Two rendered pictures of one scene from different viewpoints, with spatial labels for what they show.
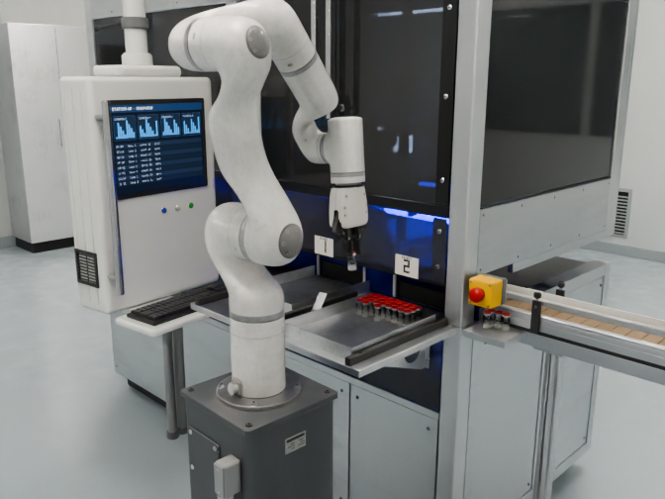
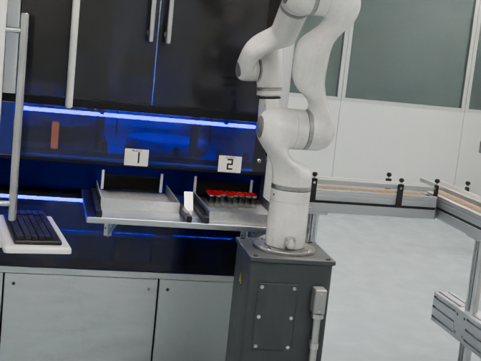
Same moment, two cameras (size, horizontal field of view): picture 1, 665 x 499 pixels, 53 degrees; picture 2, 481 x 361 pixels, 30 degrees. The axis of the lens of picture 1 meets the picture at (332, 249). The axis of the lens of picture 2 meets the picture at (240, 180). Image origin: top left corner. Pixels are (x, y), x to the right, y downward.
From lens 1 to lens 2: 2.48 m
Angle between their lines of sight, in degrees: 56
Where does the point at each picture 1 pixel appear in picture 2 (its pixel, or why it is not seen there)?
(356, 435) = (163, 325)
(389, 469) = (200, 343)
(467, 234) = not seen: hidden behind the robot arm
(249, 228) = (321, 123)
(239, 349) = (297, 213)
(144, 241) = not seen: outside the picture
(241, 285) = (299, 166)
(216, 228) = (286, 125)
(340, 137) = (278, 61)
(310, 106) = (291, 39)
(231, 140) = (325, 62)
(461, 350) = not seen: hidden behind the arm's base
